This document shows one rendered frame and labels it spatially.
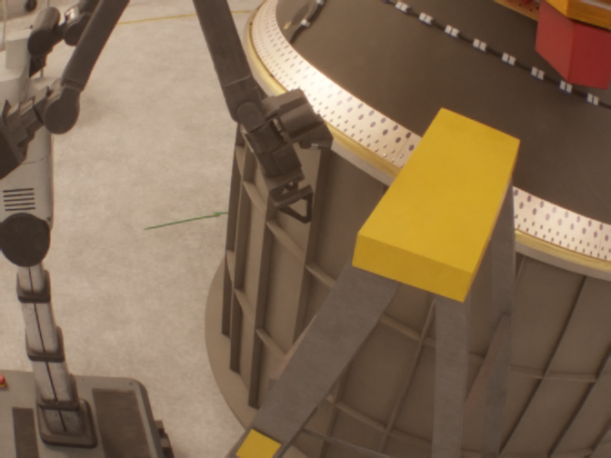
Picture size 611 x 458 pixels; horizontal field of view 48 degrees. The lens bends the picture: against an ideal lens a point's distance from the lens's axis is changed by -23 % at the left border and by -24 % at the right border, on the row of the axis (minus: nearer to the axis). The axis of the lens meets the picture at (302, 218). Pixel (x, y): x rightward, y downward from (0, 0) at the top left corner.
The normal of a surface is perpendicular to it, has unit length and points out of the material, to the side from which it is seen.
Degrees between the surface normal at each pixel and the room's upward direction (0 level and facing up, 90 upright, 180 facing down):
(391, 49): 62
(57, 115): 90
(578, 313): 90
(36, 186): 99
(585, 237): 43
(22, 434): 0
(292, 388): 87
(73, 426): 90
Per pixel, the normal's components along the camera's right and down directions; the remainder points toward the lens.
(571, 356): -0.19, 0.54
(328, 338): -0.39, 0.44
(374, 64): -0.65, -0.15
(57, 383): 0.24, 0.57
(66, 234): 0.11, -0.82
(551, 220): -0.18, -0.26
